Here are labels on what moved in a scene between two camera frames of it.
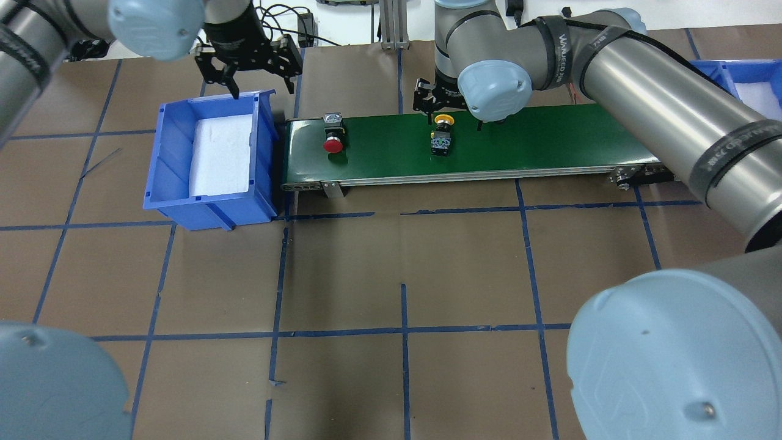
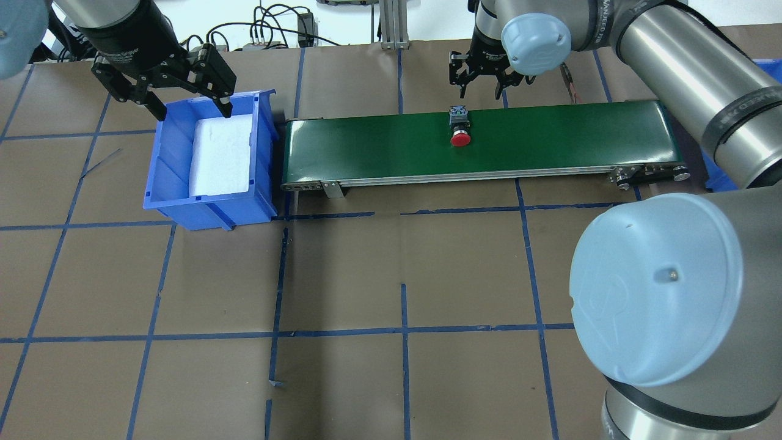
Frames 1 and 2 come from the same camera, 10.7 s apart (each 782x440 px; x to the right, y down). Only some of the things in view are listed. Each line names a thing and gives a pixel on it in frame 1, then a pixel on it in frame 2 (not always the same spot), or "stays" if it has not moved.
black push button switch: [334, 131] → [459, 119]
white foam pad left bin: [220, 155] stays
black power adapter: [307, 29] stays
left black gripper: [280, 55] → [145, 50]
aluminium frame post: [393, 24] stays
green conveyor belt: [343, 150] stays
